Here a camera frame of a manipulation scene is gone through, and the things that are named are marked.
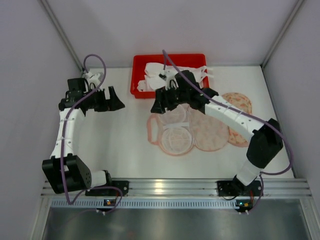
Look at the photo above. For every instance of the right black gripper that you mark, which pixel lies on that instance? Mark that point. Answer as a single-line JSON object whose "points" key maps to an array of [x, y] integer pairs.
{"points": [[166, 100]]}

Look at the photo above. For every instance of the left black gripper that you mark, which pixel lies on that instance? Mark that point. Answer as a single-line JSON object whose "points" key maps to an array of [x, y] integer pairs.
{"points": [[105, 99]]}

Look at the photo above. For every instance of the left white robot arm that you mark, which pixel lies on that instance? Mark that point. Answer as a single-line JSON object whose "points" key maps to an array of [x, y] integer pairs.
{"points": [[65, 170]]}

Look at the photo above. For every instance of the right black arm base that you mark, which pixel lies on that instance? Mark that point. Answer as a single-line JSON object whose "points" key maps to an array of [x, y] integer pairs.
{"points": [[230, 187]]}

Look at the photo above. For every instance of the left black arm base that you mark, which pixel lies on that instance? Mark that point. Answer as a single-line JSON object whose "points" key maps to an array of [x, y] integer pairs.
{"points": [[116, 189]]}

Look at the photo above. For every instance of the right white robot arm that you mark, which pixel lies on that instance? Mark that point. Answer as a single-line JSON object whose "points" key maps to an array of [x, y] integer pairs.
{"points": [[264, 137]]}

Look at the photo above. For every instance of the red plastic bin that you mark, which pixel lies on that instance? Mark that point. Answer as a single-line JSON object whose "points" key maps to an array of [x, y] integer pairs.
{"points": [[139, 62]]}

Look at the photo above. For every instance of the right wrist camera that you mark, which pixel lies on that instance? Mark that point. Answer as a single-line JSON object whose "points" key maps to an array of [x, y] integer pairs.
{"points": [[170, 80]]}

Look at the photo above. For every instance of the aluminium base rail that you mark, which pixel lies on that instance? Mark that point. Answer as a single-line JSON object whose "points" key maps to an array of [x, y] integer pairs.
{"points": [[184, 194]]}

